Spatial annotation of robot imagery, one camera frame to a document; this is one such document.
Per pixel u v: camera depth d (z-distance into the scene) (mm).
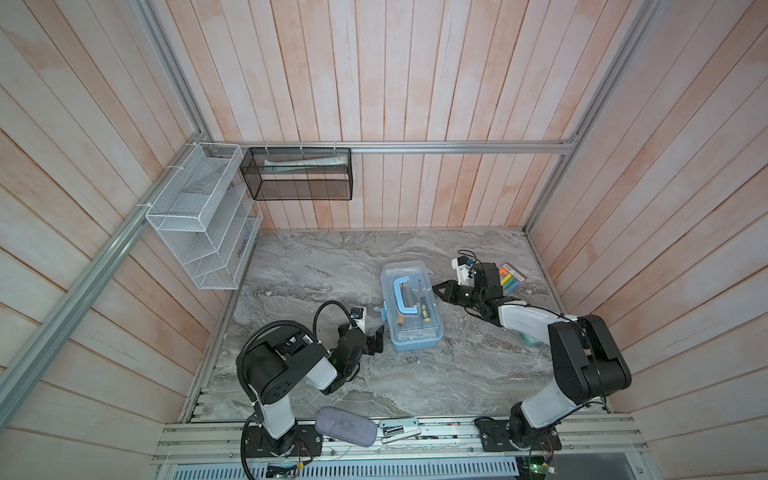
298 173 1040
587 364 463
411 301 860
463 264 850
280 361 486
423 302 882
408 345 857
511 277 1044
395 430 732
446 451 730
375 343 837
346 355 703
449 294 816
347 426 730
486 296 730
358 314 802
